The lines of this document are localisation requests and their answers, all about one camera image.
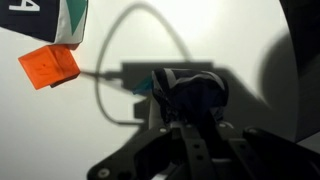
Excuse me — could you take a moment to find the navy white letter block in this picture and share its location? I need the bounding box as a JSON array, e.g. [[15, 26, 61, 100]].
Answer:
[[0, 0, 90, 51]]

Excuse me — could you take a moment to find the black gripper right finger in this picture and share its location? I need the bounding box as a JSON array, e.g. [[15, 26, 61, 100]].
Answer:
[[213, 113, 320, 180]]

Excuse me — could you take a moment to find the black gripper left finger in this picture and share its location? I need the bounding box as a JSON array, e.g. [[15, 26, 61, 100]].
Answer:
[[87, 96, 218, 180]]

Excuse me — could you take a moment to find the small orange cube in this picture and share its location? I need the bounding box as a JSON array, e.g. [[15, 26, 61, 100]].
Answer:
[[17, 44, 82, 91]]

